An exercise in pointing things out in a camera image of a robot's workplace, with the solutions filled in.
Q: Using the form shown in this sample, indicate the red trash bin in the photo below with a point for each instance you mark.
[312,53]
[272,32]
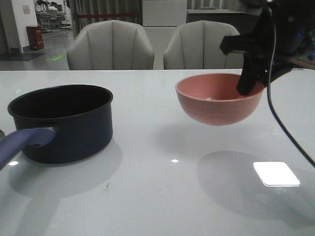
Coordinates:
[35,37]

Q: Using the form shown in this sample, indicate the glass lid with blue knob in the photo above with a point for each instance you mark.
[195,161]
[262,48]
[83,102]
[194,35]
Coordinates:
[2,135]

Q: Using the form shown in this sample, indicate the left grey upholstered chair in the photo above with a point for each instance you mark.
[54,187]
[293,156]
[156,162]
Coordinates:
[111,45]

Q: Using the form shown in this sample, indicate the white cabinet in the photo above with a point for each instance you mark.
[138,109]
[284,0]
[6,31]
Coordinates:
[164,13]

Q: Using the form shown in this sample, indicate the grey upholstered chair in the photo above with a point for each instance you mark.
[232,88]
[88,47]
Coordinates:
[196,45]
[111,45]

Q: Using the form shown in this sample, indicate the pink plastic bowl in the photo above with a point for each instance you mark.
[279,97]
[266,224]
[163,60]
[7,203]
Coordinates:
[213,98]

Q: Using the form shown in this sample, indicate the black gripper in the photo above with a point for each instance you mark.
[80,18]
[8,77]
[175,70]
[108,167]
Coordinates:
[285,30]

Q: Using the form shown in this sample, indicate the dark blue saucepan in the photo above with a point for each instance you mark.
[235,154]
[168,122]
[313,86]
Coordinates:
[59,125]

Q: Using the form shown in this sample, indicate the right grey upholstered chair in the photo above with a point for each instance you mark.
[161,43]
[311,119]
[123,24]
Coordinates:
[196,45]

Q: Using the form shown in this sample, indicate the dark counter with white top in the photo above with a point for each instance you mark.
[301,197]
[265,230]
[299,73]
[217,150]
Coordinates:
[244,23]

